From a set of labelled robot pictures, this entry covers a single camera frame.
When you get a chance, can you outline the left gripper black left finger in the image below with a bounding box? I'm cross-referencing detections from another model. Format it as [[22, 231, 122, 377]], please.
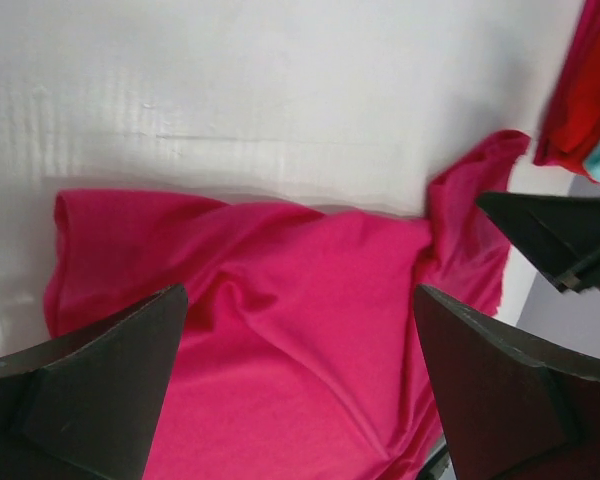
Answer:
[[0, 285, 188, 479]]

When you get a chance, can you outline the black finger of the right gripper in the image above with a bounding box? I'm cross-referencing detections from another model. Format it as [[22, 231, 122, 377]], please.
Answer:
[[476, 192, 600, 293]]

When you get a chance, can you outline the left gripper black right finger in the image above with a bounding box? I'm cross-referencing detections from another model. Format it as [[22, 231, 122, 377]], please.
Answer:
[[414, 285, 600, 479]]

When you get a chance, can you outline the pink t shirt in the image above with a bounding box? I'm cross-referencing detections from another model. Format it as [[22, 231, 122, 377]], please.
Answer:
[[44, 130, 530, 479]]

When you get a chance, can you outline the red folded t shirt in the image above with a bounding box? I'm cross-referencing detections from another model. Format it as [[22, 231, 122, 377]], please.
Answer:
[[533, 1, 600, 178]]

